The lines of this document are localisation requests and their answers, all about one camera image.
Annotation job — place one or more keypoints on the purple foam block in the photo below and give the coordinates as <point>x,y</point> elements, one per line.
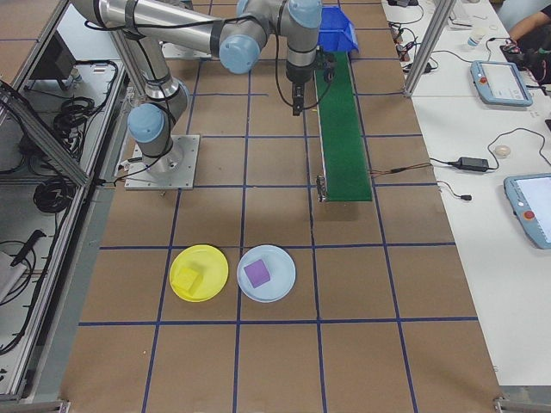
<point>257,274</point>

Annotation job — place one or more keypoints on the yellow foam block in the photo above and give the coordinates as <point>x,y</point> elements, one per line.
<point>187,279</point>

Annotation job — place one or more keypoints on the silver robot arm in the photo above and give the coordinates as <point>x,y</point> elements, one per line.
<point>172,26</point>

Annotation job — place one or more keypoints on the light blue plate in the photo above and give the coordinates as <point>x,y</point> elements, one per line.
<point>282,275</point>

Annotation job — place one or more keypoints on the yellow plate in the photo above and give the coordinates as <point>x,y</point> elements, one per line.
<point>211,266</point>

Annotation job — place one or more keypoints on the green belt conveyor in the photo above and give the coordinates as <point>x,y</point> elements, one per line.
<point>344,163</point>

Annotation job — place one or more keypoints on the blue plastic bin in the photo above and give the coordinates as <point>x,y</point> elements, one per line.
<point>340,32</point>

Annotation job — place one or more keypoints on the small black device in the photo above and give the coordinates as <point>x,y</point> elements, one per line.
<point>425,67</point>

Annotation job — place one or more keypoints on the white paper stack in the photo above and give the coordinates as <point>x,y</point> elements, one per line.
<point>460,15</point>

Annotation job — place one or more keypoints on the black power adapter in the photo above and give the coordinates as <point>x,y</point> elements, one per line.
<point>473,163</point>

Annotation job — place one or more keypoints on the white plastic cup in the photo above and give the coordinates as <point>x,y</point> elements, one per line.
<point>475,38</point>

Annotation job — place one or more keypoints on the light blue teach pendant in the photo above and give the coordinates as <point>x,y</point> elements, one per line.
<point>531,206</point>
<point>501,81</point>

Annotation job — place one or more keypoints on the round white tape roll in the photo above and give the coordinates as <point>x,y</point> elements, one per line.
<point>502,151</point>

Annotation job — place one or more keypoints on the person in black clothing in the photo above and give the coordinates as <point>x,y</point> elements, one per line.
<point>531,26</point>

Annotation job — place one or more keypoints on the black box device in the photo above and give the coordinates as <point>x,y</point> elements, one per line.
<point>51,60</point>

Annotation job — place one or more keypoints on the white square base plate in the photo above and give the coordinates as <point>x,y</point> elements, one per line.
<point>185,172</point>
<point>183,52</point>

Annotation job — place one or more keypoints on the aluminium profile post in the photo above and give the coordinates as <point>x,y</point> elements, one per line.
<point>129,69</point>
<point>424,51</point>

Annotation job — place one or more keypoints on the V-shaped metal bar frame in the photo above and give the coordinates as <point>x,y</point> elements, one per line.
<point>47,139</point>

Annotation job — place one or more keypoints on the metal corner bracket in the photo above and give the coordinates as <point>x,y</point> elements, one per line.
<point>56,405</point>
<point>503,404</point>

